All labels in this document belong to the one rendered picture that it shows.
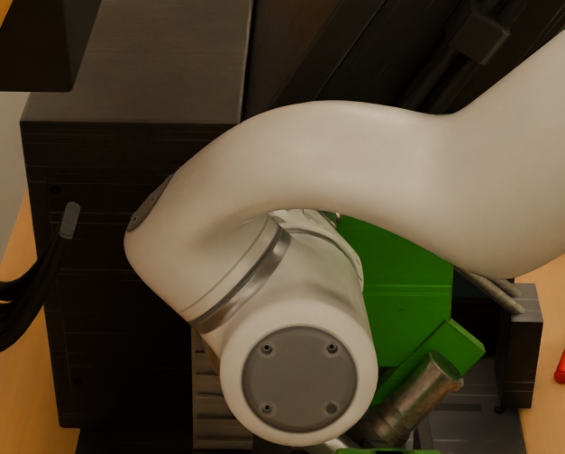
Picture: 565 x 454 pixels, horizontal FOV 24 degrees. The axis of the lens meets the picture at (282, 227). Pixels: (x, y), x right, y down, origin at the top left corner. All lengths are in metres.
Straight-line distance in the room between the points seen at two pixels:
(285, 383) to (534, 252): 0.15
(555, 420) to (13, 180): 2.23
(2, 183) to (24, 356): 1.95
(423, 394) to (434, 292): 0.08
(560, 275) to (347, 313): 0.81
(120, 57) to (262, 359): 0.52
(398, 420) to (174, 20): 0.42
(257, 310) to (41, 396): 0.68
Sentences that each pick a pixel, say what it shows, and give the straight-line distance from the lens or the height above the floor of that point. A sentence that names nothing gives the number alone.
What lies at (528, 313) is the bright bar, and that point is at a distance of 1.24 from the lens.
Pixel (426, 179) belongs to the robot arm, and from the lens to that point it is 0.64.
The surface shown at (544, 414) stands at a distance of 1.30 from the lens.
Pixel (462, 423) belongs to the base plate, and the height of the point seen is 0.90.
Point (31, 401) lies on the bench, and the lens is 1.34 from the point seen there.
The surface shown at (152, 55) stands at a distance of 1.16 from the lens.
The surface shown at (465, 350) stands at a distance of 1.07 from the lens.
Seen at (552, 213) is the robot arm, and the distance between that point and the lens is 0.62.
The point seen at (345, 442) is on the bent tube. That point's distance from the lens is 1.07.
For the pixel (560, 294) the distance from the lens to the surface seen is 1.45.
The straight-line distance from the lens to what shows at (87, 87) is 1.11.
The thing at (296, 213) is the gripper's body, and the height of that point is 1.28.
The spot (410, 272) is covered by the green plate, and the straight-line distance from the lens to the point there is 1.04.
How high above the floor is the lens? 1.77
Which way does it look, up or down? 35 degrees down
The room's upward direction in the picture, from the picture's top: straight up
